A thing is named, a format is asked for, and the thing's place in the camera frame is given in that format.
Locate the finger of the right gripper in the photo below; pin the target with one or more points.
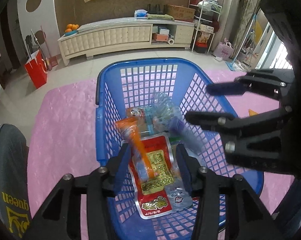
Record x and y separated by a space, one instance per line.
267 135
271 83

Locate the large cracker pack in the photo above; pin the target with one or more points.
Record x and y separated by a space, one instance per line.
188 139

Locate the red green-label snack bag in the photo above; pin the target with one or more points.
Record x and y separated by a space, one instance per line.
150 196

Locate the orange sausage snack packet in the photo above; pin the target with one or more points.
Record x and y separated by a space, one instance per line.
129 129

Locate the blue-end cookie packet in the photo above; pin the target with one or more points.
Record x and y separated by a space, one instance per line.
137 113

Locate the small cracker pack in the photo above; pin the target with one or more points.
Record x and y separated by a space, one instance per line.
178 197

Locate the blue clear snack bag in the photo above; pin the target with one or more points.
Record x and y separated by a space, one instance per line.
162 115

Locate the blue mop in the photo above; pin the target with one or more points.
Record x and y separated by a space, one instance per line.
231 64

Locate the pink gift bag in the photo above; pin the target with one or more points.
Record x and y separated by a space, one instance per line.
224 50

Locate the white metal shelf rack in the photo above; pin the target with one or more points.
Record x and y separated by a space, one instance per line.
206 23

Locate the cardboard box on cabinet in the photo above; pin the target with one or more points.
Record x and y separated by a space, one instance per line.
180 13

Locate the green folded cloth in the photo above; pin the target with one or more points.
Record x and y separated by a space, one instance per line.
160 17

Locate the blue tissue pack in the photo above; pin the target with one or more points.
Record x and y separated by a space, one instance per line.
140 13

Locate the red paper bag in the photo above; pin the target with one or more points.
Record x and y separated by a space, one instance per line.
36 69

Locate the cream TV cabinet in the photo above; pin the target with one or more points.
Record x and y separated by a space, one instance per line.
123 34

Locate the oranges on plate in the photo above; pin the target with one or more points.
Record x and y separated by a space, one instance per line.
71 27

